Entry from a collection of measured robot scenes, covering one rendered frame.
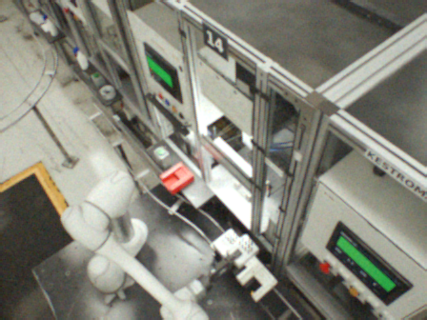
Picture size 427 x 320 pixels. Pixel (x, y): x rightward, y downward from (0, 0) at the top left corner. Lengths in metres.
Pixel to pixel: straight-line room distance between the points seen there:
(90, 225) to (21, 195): 2.22
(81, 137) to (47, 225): 0.94
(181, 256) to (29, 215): 1.70
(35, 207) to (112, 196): 2.08
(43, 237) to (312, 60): 2.71
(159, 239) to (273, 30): 1.46
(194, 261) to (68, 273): 0.73
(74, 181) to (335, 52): 2.79
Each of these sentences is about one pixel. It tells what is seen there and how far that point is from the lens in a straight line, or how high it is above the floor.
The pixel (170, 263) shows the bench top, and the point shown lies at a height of 0.68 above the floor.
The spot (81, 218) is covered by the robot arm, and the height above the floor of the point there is 1.51.
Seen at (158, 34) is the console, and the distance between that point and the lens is 1.56.
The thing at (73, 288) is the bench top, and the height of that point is 0.68.
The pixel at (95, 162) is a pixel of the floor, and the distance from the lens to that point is 3.56.
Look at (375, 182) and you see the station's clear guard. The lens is 1.01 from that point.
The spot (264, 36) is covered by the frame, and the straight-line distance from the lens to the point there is 1.19.
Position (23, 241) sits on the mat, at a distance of 3.40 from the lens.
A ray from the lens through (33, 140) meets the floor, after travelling 4.01.
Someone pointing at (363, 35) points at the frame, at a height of 2.01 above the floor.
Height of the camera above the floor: 2.71
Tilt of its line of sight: 54 degrees down
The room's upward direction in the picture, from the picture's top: 6 degrees counter-clockwise
